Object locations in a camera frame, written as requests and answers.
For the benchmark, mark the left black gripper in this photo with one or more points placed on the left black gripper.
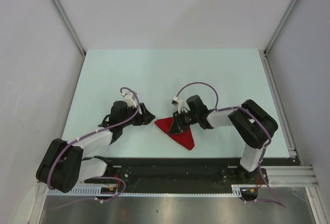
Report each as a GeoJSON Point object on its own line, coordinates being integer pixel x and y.
{"type": "Point", "coordinates": [147, 117]}

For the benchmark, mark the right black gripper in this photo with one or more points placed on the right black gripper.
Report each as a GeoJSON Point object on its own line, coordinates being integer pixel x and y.
{"type": "Point", "coordinates": [178, 125]}

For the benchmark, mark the red cloth napkin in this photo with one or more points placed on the red cloth napkin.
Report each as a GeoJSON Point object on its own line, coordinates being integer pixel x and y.
{"type": "Point", "coordinates": [185, 139]}

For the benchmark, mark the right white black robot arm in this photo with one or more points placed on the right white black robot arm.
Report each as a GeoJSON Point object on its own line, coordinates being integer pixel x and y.
{"type": "Point", "coordinates": [254, 124]}

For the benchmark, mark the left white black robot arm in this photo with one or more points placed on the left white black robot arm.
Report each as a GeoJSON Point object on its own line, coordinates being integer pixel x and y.
{"type": "Point", "coordinates": [66, 163]}

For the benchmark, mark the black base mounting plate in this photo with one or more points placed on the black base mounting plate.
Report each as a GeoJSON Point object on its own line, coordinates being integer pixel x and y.
{"type": "Point", "coordinates": [185, 187]}

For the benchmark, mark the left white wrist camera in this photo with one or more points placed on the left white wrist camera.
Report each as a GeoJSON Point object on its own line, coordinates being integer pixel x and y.
{"type": "Point", "coordinates": [130, 99]}

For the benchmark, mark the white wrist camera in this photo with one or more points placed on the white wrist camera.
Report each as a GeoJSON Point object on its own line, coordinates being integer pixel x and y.
{"type": "Point", "coordinates": [179, 103]}
{"type": "Point", "coordinates": [130, 99]}

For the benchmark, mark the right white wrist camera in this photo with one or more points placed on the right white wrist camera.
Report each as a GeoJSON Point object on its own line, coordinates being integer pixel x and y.
{"type": "Point", "coordinates": [179, 103]}

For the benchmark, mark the right side aluminium rail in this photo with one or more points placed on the right side aluminium rail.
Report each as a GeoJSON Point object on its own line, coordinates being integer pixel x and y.
{"type": "Point", "coordinates": [284, 124]}

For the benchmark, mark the aluminium rail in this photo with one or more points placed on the aluminium rail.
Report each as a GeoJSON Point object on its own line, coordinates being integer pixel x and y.
{"type": "Point", "coordinates": [288, 173]}
{"type": "Point", "coordinates": [284, 124]}

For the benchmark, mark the front aluminium rail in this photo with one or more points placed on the front aluminium rail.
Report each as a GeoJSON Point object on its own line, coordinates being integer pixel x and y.
{"type": "Point", "coordinates": [288, 173]}

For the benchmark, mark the left aluminium frame post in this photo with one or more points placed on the left aluminium frame post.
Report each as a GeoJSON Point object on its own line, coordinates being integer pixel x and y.
{"type": "Point", "coordinates": [68, 26]}

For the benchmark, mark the aluminium frame post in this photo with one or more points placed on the aluminium frame post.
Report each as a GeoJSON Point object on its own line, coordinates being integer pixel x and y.
{"type": "Point", "coordinates": [68, 26]}
{"type": "Point", "coordinates": [280, 27]}

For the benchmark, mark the right aluminium frame post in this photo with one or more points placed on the right aluminium frame post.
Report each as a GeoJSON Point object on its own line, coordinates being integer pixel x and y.
{"type": "Point", "coordinates": [280, 27]}

